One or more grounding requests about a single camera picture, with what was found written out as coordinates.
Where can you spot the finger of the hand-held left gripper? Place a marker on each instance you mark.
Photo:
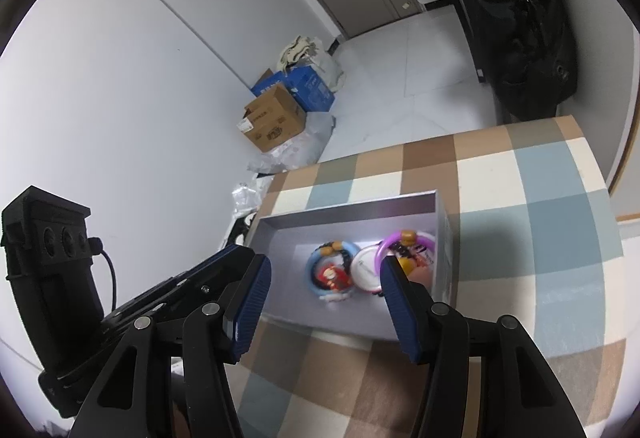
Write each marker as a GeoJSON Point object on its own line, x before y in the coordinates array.
{"type": "Point", "coordinates": [225, 263]}

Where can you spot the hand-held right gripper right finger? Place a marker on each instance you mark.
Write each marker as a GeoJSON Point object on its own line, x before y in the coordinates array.
{"type": "Point", "coordinates": [400, 313]}

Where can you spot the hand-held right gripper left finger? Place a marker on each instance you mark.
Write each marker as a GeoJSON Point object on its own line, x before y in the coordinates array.
{"type": "Point", "coordinates": [249, 308]}

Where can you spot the grey cardboard box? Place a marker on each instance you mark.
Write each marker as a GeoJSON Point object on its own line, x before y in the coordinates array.
{"type": "Point", "coordinates": [287, 270]}

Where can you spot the large white round badge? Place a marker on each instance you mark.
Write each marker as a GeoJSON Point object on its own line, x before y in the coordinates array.
{"type": "Point", "coordinates": [365, 268]}

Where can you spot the peach plastic charm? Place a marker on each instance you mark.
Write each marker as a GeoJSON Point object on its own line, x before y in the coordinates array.
{"type": "Point", "coordinates": [420, 277]}

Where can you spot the silver plastic bag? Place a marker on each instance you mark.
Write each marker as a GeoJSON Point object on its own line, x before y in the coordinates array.
{"type": "Point", "coordinates": [245, 195]}

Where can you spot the white plastic bag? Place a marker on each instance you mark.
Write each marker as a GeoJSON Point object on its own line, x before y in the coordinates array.
{"type": "Point", "coordinates": [305, 143]}

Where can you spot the brown cardboard carton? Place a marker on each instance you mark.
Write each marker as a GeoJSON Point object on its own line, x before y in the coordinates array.
{"type": "Point", "coordinates": [272, 118]}

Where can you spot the checkered tablecloth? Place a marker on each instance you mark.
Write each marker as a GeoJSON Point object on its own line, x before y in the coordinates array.
{"type": "Point", "coordinates": [525, 218]}

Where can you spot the blue cardboard carton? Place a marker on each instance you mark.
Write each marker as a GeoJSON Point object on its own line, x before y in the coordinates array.
{"type": "Point", "coordinates": [310, 88]}

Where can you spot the black backpack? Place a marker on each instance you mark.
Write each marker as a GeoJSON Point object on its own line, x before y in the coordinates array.
{"type": "Point", "coordinates": [515, 18]}

